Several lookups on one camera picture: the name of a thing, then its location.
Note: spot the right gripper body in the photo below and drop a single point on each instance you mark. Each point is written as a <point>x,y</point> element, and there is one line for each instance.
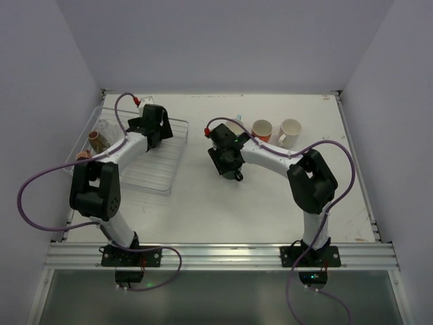
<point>218,161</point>

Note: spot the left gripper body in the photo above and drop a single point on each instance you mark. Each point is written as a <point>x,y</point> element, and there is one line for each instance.
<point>166,125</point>

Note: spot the dark green mug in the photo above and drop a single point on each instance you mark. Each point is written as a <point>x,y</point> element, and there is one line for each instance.
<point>235,175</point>

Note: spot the light blue mug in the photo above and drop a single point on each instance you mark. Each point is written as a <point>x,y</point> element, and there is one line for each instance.
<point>234,125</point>

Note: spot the orange mug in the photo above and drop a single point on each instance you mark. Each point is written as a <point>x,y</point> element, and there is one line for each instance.
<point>262,129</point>

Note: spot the white mug gold rim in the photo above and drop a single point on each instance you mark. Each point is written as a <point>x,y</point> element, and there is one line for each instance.
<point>289,132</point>

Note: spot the pink mug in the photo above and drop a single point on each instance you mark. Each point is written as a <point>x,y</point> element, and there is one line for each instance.
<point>83,155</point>

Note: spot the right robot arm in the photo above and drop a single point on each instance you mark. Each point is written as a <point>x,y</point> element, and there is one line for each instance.
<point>312,184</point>

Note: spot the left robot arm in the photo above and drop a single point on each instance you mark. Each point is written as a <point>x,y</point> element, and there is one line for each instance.
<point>95,191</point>

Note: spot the clear dish rack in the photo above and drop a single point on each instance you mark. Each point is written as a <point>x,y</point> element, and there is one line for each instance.
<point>140,169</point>

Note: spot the clear glass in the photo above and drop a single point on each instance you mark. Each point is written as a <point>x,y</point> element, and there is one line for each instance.
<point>110,132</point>

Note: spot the brown mug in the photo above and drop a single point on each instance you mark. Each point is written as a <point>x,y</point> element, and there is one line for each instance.
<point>98,142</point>

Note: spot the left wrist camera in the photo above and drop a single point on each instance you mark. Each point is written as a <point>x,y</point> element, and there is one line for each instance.
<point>141,102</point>

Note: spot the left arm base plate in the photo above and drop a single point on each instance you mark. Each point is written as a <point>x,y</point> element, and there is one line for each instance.
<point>129,266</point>

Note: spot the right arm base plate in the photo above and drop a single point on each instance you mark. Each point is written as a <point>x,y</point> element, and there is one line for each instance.
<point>294,257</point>

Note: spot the aluminium rail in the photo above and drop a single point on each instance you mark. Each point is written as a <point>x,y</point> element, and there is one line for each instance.
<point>232,257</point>

